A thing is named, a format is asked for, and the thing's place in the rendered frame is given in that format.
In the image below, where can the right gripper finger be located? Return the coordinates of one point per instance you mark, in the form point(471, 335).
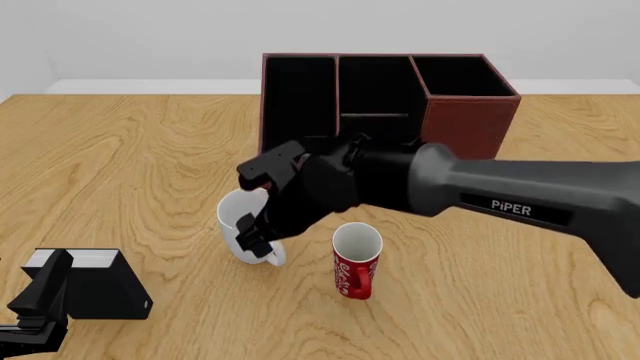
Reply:
point(254, 183)
point(252, 236)

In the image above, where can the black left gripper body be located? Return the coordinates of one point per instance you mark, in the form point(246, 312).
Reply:
point(27, 339)

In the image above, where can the red-brown desk caddy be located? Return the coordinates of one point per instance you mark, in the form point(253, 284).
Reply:
point(470, 123)

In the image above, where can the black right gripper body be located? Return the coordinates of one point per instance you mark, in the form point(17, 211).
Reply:
point(292, 212)

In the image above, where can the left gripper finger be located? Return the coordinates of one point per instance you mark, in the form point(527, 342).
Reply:
point(45, 296)
point(107, 292)

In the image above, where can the grey and black right robot arm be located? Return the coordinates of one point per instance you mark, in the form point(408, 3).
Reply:
point(500, 180)

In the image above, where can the red patterned mug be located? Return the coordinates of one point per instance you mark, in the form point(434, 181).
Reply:
point(346, 275)

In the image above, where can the white mug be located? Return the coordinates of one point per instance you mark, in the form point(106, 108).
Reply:
point(234, 210)

